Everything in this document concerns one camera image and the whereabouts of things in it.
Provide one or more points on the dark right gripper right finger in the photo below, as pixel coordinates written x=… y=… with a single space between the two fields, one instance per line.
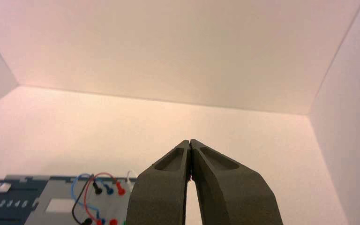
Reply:
x=229 y=192

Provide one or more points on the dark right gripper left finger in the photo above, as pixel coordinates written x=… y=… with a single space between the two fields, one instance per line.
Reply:
x=161 y=192

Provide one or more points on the blank white label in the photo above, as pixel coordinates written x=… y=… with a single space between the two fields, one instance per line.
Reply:
x=59 y=205

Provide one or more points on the white square slider knob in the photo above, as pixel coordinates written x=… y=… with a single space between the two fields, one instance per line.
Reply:
x=3 y=187

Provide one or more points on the dark blue grey control box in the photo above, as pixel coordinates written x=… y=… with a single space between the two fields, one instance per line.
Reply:
x=59 y=191

